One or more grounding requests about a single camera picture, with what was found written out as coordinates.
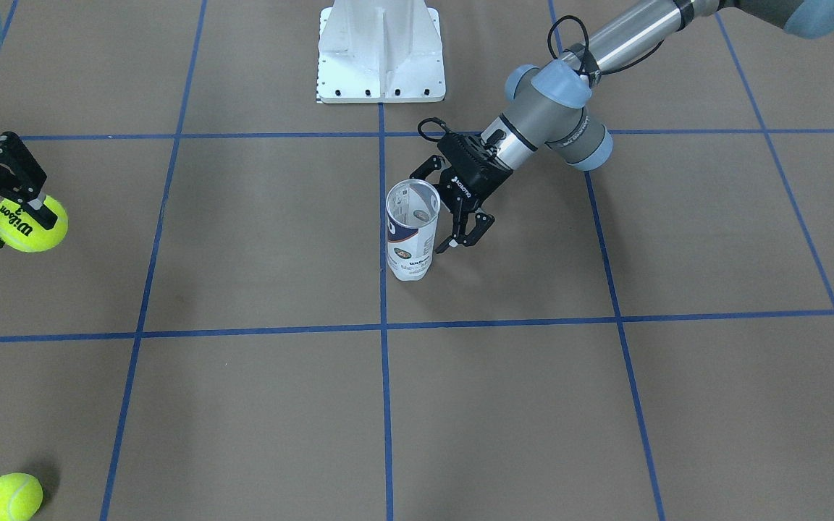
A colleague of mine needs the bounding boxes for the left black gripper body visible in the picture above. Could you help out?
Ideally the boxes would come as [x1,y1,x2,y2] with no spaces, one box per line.
[437,133,513,214]

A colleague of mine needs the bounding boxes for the yellow tennis ball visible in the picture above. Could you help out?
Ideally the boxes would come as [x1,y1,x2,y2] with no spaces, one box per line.
[0,473,44,520]
[0,195,69,252]

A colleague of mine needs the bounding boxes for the clear tennis ball can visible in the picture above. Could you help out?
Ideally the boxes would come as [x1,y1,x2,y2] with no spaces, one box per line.
[384,179,440,281]

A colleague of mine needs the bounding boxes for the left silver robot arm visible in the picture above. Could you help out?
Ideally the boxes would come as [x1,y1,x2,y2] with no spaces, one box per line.
[413,1,834,254]

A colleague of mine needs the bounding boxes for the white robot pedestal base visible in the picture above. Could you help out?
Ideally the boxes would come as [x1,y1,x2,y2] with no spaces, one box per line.
[316,1,447,103]

